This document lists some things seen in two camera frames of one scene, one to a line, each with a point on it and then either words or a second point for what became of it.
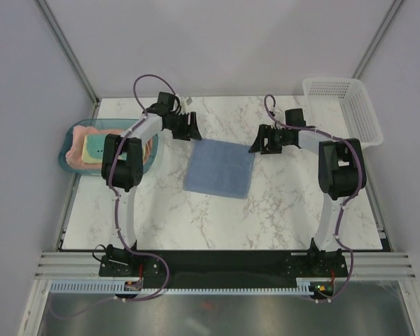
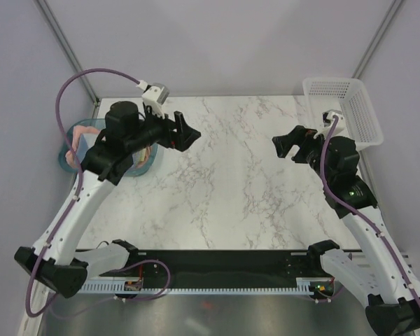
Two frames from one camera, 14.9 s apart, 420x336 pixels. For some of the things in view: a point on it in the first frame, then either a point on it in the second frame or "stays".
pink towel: (74, 155) stays
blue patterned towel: (219, 168) to (87, 141)
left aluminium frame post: (54, 28) stays
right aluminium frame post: (392, 11) stays
